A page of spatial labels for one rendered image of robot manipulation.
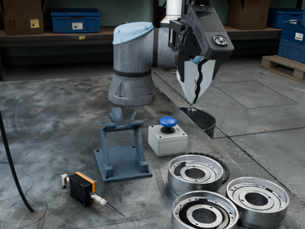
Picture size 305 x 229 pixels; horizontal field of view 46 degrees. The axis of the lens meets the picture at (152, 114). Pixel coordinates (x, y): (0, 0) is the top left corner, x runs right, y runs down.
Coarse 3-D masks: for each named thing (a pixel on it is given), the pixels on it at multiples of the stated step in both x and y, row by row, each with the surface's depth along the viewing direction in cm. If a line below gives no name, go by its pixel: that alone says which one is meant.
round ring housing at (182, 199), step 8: (192, 192) 62; (200, 192) 62; (208, 192) 62; (176, 200) 60; (184, 200) 62; (192, 200) 62; (208, 200) 62; (216, 200) 62; (224, 200) 61; (176, 208) 60; (192, 208) 60; (200, 208) 60; (208, 208) 60; (224, 208) 60; (232, 208) 59; (176, 216) 56; (192, 216) 60; (200, 216) 61; (208, 216) 60; (216, 216) 58; (232, 216) 58; (176, 224) 56; (184, 224) 54; (200, 224) 56; (208, 224) 56; (216, 224) 56; (232, 224) 55
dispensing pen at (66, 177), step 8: (64, 176) 67; (72, 176) 65; (80, 176) 65; (64, 184) 69; (72, 184) 65; (80, 184) 63; (88, 184) 63; (72, 192) 65; (80, 192) 63; (88, 192) 63; (80, 200) 64; (88, 200) 64; (96, 200) 62; (104, 200) 61; (112, 208) 60
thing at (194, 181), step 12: (180, 156) 73; (192, 156) 74; (204, 156) 74; (168, 168) 69; (192, 168) 72; (204, 168) 72; (216, 168) 72; (168, 180) 69; (180, 180) 66; (192, 180) 67; (204, 180) 68; (216, 180) 66; (180, 192) 67
